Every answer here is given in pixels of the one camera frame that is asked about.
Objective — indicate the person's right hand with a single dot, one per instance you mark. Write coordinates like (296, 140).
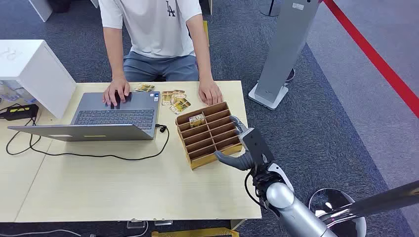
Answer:
(116, 91)

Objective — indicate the person's left hand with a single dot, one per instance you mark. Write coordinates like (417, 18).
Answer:
(210, 93)

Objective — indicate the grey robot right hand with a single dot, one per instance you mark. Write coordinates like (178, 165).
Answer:
(257, 145)

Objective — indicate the hotel key card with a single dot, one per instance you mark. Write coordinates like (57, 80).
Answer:
(179, 97)
(197, 120)
(179, 92)
(144, 87)
(166, 98)
(180, 106)

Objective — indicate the person's left forearm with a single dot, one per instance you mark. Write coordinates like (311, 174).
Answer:
(203, 62)

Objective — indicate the person's right forearm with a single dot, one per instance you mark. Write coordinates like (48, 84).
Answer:
(114, 59)

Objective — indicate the wooden card organizer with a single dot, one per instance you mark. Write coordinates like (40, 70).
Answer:
(209, 137)

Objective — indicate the person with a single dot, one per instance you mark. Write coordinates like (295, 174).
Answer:
(154, 29)

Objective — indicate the grey laptop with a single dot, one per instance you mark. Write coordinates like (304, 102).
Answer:
(114, 114)

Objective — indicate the dark round base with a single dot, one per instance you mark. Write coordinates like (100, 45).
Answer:
(290, 75)

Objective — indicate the white box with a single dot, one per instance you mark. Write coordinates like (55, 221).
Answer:
(32, 68)

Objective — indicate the grey kiosk stand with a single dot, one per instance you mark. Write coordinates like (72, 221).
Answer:
(288, 45)

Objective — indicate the black power adapter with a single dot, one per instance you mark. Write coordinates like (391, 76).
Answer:
(19, 112)

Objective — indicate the clear plastic container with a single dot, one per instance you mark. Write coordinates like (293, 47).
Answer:
(14, 91)

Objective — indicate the black stanchion pole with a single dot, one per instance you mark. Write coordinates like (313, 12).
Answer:
(270, 9)

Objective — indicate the white cabinet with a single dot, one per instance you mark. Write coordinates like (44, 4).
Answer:
(41, 8)

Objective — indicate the clear table clamp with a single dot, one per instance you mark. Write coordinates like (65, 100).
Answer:
(136, 224)
(163, 222)

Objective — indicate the chrome pole stand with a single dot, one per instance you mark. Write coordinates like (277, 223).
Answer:
(386, 198)

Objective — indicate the red floor tape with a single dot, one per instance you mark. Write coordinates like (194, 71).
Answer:
(376, 59)

